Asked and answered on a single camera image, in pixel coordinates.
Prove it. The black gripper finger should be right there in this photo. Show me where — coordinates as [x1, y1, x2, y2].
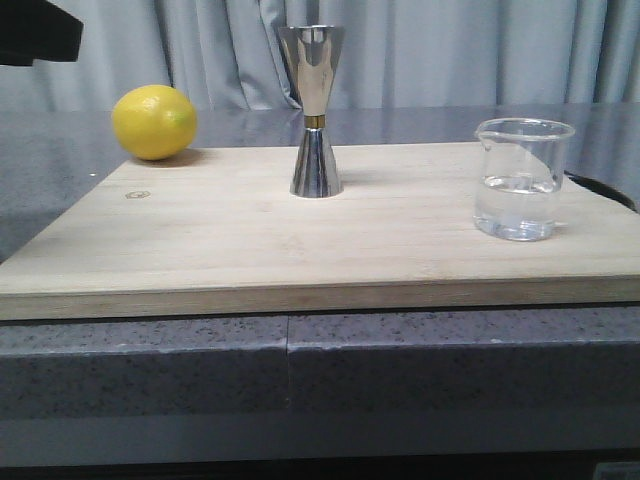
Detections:
[1, 0, 83, 67]

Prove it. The light wooden cutting board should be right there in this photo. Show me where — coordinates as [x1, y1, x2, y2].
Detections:
[1, 143, 639, 321]

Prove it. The silver double-cone jigger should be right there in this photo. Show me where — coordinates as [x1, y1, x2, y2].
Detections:
[278, 25, 345, 199]

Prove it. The clear glass beaker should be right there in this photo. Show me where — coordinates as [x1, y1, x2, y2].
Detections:
[473, 118, 575, 242]

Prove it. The label at bottom corner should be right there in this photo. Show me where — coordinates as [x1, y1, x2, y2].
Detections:
[592, 461, 640, 480]

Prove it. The yellow lemon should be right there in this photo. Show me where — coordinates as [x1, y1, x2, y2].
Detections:
[111, 85, 198, 161]

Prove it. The black object behind board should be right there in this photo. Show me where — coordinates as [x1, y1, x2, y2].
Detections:
[564, 170, 638, 213]

